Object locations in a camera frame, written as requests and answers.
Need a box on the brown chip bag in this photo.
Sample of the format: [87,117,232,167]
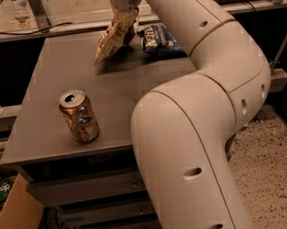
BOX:
[95,9,139,65]

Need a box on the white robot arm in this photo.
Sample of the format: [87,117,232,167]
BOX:
[110,0,271,229]

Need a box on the blue chip bag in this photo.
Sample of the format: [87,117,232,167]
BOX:
[137,24,184,57]

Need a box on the white bottle behind glass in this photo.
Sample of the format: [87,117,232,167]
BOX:
[10,0,29,21]

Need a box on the brown soda can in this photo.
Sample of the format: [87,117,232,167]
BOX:
[59,89,100,144]

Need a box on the grey drawer cabinet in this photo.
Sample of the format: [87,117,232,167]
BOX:
[1,32,194,229]

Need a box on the top grey drawer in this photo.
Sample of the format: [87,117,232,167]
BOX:
[27,168,145,207]

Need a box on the middle grey drawer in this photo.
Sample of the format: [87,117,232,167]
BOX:
[61,200,154,226]

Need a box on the cardboard box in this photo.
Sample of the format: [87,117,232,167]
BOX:
[0,174,44,229]

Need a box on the metal frame rail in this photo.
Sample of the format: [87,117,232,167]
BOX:
[0,0,287,43]

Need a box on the black cable on ledge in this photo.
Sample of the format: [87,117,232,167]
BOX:
[0,21,74,39]

